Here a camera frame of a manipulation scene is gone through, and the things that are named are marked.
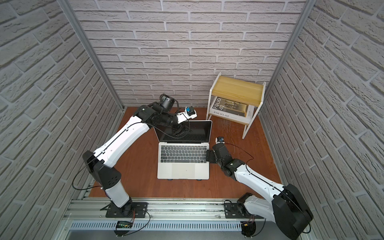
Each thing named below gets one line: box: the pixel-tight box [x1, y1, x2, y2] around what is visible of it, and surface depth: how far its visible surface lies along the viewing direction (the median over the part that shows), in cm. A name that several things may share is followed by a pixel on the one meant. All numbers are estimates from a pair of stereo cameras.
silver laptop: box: [153, 120, 213, 180], surface depth 87 cm
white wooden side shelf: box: [206, 72, 267, 139], surface depth 91 cm
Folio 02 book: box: [209, 96, 255, 125], surface depth 94 cm
